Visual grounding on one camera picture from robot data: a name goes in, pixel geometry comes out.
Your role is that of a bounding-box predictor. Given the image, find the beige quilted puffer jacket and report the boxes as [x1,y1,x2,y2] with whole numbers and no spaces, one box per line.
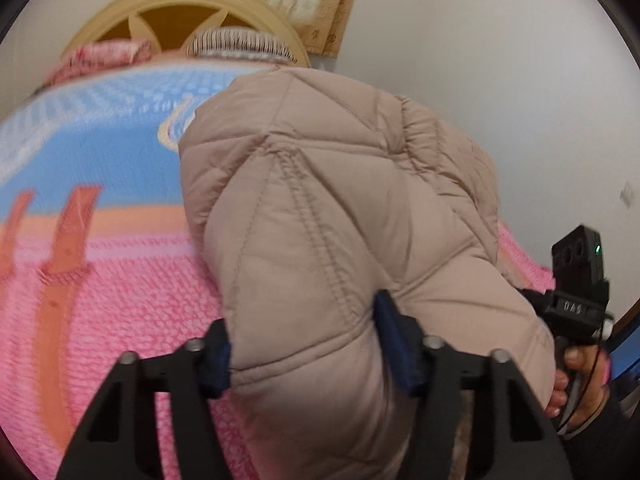
[179,67,554,479]

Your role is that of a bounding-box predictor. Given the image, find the person's right hand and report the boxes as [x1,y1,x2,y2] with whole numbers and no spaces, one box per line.
[546,346,610,432]

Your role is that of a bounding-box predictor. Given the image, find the pink and blue bedspread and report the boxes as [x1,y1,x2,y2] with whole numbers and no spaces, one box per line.
[0,56,557,480]

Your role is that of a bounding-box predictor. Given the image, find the folded pink floral blanket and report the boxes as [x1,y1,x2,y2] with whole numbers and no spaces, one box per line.
[44,39,153,86]

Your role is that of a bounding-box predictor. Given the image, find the striped pillow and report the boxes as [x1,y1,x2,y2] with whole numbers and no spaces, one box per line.
[186,27,297,64]

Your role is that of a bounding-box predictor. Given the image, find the cream wooden headboard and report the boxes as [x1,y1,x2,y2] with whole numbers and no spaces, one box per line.
[64,0,310,67]

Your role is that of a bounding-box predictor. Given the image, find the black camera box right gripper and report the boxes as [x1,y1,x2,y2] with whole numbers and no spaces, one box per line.
[551,224,604,297]

